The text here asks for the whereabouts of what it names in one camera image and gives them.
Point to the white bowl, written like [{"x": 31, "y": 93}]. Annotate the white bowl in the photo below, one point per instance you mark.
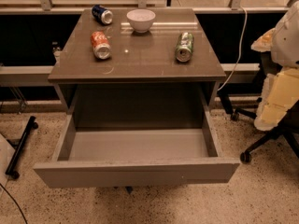
[{"x": 141, "y": 19}]

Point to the red soda can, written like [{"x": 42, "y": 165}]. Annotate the red soda can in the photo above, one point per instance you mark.
[{"x": 100, "y": 44}]

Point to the black wheeled stand base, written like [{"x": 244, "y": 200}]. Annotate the black wheeled stand base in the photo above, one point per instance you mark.
[{"x": 18, "y": 147}]

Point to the open grey top drawer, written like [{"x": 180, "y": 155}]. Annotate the open grey top drawer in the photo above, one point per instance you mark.
[{"x": 137, "y": 136}]

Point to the blue soda can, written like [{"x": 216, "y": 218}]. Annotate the blue soda can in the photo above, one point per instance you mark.
[{"x": 102, "y": 14}]

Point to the grey cabinet with top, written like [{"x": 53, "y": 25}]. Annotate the grey cabinet with top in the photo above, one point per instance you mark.
[{"x": 139, "y": 60}]

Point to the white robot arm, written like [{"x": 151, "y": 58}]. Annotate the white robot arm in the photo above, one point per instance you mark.
[{"x": 285, "y": 41}]

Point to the black office chair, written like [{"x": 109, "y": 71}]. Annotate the black office chair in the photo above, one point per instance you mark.
[{"x": 287, "y": 127}]

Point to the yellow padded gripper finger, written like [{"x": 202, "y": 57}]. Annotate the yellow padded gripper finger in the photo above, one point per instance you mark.
[
  {"x": 279, "y": 94},
  {"x": 264, "y": 42}
]

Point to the green soda can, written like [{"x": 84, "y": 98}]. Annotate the green soda can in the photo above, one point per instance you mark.
[{"x": 184, "y": 47}]

